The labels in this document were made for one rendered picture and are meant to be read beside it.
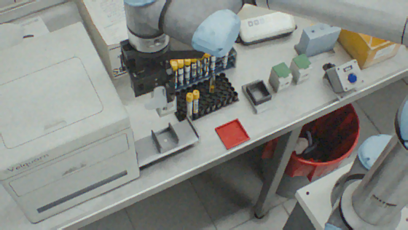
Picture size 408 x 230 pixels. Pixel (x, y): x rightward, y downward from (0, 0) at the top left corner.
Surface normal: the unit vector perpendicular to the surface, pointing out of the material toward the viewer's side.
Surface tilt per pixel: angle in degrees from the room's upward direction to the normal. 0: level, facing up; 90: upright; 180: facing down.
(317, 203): 4
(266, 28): 25
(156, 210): 0
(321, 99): 0
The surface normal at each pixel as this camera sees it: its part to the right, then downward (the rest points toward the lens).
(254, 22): 0.18, -0.11
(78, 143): 0.47, 0.77
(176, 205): 0.05, -0.51
